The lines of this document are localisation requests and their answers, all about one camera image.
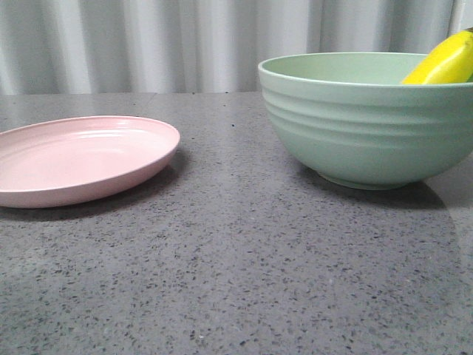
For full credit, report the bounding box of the green bowl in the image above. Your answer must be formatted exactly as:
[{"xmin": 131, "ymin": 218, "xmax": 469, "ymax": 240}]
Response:
[{"xmin": 258, "ymin": 52, "xmax": 472, "ymax": 190}]

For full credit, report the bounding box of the pink plate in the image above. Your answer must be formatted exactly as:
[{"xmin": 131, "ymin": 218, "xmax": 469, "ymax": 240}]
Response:
[{"xmin": 1, "ymin": 115, "xmax": 180, "ymax": 208}]

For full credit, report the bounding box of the white curtain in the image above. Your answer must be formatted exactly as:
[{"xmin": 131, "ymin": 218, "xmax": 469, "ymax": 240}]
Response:
[{"xmin": 1, "ymin": 1, "xmax": 472, "ymax": 95}]

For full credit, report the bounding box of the yellow banana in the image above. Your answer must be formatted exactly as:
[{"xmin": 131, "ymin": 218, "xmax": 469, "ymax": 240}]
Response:
[{"xmin": 401, "ymin": 27, "xmax": 472, "ymax": 84}]

